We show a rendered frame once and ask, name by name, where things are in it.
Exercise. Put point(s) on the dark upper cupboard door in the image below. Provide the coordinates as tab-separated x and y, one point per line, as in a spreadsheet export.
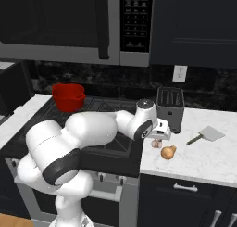
194	27

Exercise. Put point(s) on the pale garlic bulb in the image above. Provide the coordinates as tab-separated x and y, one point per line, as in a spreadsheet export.
156	144

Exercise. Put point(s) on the dark lower cupboard run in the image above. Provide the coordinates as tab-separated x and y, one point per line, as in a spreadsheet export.
10	190

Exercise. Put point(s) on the dark grey toaster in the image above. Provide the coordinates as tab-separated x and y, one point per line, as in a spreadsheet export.
170	105

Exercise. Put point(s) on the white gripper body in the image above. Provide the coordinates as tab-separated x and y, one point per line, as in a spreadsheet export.
164	135

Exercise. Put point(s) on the dark drawer front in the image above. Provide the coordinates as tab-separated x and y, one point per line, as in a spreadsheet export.
160	187

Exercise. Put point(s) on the silver range knob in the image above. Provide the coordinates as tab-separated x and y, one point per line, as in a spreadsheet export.
100	176
121	180
14	163

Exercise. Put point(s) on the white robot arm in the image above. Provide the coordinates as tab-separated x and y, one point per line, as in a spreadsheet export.
86	128

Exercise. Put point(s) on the red pot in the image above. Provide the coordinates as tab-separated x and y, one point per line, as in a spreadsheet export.
68	98

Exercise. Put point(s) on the black and silver microwave oven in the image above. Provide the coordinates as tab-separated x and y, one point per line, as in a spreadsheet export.
61	23

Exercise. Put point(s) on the black and silver range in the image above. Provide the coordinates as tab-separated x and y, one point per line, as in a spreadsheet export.
120	153

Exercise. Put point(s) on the dark lower cupboard door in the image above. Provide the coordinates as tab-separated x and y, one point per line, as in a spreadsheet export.
172	215

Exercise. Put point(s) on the dark tall side panel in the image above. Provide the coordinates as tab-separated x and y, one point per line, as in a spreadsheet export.
14	85

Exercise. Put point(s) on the dark cupboard door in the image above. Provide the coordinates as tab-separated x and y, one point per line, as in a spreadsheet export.
172	215
194	27

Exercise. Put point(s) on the white wall socket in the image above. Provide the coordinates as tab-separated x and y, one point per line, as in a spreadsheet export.
179	73

